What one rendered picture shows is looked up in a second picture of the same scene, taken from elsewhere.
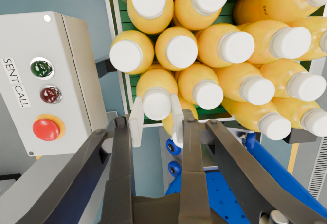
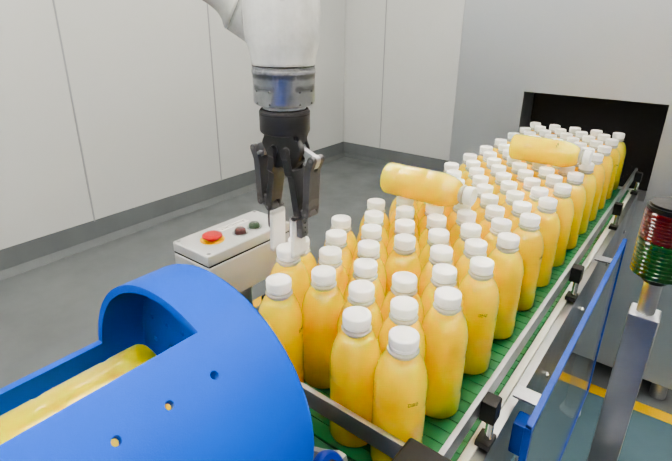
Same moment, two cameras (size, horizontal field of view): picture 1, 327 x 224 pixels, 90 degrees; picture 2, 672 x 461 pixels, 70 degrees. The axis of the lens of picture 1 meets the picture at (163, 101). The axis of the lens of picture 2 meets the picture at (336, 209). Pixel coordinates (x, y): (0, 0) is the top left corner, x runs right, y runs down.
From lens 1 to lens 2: 0.78 m
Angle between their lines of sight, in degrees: 85
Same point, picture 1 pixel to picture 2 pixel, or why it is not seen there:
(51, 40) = not seen: hidden behind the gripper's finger
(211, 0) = (365, 245)
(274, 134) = (349, 314)
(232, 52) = (359, 262)
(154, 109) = (285, 246)
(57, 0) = not seen: hidden behind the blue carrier
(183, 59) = (327, 252)
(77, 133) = (219, 248)
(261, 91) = (362, 284)
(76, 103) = (244, 240)
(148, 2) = (334, 233)
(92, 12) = not seen: outside the picture
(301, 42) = (408, 278)
